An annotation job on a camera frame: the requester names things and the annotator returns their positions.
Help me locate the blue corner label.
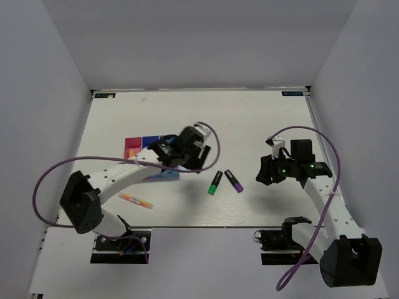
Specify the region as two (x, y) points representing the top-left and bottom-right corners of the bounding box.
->
(94, 93), (116, 98)
(281, 91), (304, 97)

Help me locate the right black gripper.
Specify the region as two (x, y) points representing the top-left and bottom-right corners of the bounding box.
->
(256, 149), (298, 186)

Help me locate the right blue corner label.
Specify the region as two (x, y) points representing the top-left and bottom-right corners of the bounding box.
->
(281, 91), (304, 97)

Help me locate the green capped black highlighter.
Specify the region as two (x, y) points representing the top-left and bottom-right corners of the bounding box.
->
(208, 171), (223, 196)

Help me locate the purple capped black highlighter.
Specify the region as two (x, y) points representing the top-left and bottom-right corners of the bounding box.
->
(224, 169), (244, 193)

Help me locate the dark blue container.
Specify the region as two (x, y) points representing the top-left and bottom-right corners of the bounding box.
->
(142, 135), (160, 149)

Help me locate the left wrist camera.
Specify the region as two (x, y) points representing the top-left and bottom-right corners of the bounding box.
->
(193, 123), (212, 141)

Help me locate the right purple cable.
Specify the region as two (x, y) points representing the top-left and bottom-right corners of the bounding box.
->
(276, 125), (341, 292)

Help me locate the left blue corner label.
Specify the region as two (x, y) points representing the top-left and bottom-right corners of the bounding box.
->
(94, 93), (116, 98)

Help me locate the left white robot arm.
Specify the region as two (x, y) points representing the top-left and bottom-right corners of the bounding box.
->
(60, 122), (211, 249)

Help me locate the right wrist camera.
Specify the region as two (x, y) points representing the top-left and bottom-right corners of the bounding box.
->
(266, 135), (286, 159)

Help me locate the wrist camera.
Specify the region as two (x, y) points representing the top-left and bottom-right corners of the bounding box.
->
(193, 123), (212, 141)
(266, 135), (286, 159)

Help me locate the purple cable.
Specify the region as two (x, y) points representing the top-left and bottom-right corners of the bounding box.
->
(276, 125), (341, 292)
(32, 121), (221, 264)

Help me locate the yellow pink highlighter pen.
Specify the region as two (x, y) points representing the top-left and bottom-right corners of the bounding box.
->
(118, 192), (153, 209)

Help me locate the light blue container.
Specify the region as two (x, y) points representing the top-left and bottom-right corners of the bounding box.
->
(143, 134), (181, 182)

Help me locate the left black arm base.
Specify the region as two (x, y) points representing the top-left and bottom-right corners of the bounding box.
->
(90, 229), (151, 265)

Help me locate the pink container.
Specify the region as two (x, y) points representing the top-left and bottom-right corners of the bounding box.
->
(124, 137), (142, 159)

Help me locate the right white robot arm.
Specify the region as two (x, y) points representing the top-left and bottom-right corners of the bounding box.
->
(254, 136), (382, 287)

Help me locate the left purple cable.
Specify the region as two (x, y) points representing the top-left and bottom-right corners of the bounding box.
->
(32, 121), (221, 264)

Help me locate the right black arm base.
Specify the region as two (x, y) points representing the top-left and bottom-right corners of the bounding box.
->
(254, 229), (305, 266)

